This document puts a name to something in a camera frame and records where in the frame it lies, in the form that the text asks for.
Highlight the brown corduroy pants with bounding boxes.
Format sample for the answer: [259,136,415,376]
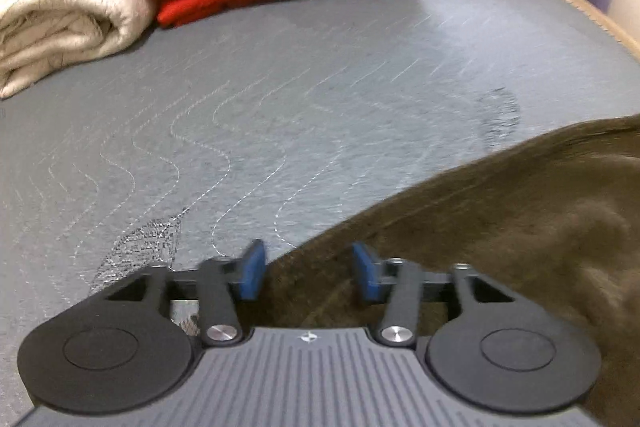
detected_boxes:
[241,116,639,426]

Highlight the grey quilted mattress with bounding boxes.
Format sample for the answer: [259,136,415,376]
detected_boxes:
[1,0,639,425]

